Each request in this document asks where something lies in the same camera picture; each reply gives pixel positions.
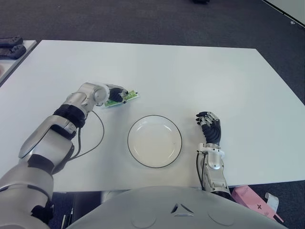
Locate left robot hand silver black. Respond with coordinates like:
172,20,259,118
104,83,130,104

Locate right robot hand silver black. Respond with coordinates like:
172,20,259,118
195,111,222,145

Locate green white toothpaste tube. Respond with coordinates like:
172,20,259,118
104,90,141,108

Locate white plate with black rim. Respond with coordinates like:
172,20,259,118
127,114,183,169

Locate pink cardboard box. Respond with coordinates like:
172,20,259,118
231,185,285,222

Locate grey robot torso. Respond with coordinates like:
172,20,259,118
66,185,289,229

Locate white paper tag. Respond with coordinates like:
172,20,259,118
264,192,279,213

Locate black game controller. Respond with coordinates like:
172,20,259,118
0,35,23,47
0,44,27,60

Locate white side table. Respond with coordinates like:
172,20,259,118
0,40,38,85

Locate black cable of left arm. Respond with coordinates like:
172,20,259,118
71,110,105,163

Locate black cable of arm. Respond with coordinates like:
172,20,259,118
196,152,205,190
71,110,105,163

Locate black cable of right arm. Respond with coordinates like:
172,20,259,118
196,152,205,190

